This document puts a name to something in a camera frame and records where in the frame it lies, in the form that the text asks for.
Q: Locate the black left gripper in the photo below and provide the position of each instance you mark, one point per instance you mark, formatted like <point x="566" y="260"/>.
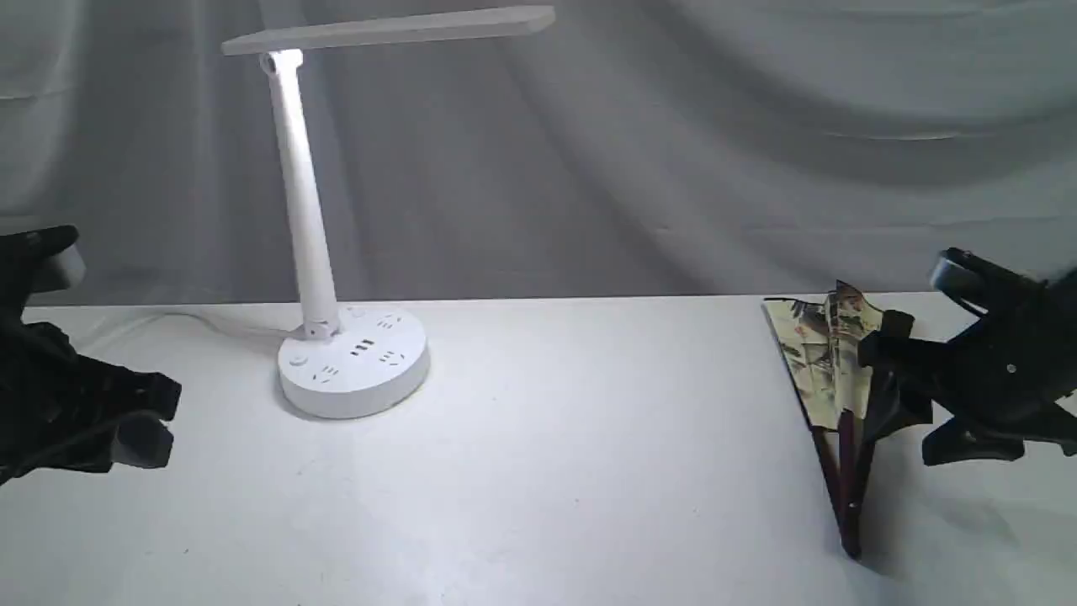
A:
<point x="53" y="404"/>

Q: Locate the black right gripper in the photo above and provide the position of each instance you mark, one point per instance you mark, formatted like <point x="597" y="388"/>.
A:
<point x="1006" y="372"/>

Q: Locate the painted folding paper fan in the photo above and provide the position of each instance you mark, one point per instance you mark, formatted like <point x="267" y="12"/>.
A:
<point x="818" y="342"/>

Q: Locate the white desk lamp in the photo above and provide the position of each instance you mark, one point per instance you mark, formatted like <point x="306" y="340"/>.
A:
<point x="350" y="362"/>

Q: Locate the grey backdrop cloth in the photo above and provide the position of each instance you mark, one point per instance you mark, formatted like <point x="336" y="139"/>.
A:
<point x="633" y="148"/>

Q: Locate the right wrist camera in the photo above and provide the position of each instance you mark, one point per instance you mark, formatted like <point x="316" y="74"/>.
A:
<point x="980" y="286"/>

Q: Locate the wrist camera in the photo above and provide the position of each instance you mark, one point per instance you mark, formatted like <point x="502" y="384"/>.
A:
<point x="38" y="261"/>
<point x="980" y="286"/>

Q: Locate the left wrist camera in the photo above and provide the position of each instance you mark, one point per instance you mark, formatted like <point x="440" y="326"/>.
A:
<point x="38" y="261"/>

